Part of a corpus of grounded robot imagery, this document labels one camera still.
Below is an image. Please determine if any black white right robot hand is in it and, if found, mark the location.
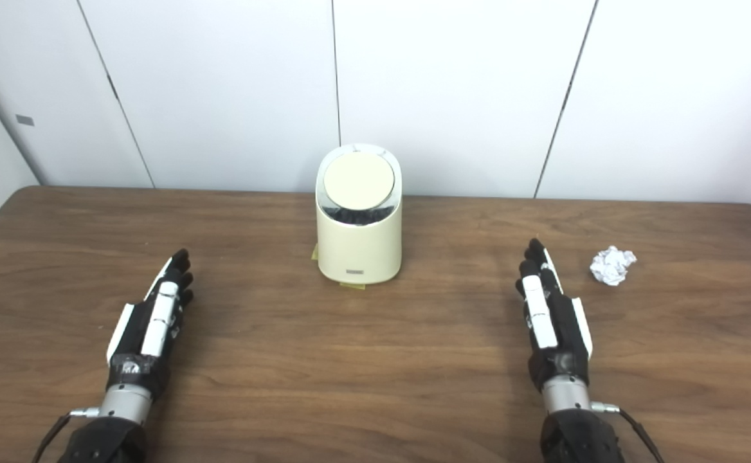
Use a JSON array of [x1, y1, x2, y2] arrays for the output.
[[516, 239, 593, 393]]

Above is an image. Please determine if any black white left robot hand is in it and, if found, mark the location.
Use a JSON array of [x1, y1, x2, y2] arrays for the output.
[[105, 249, 195, 403]]

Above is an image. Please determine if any white paper ball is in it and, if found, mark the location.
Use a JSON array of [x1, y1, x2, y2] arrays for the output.
[[590, 246, 638, 286]]

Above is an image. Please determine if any cream-colored trash bin body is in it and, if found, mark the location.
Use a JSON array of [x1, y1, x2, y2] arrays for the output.
[[315, 143, 404, 285]]

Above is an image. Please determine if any round cream bin lid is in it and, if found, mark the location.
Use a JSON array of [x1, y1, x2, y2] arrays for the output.
[[323, 151, 395, 210]]

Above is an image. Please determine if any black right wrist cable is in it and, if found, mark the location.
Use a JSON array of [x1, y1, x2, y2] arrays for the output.
[[591, 401, 665, 463]]

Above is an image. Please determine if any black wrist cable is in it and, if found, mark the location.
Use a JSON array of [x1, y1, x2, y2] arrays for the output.
[[32, 406, 101, 463], [591, 401, 665, 463]]

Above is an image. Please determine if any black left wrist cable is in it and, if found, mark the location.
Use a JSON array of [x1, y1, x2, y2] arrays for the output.
[[32, 406, 101, 463]]

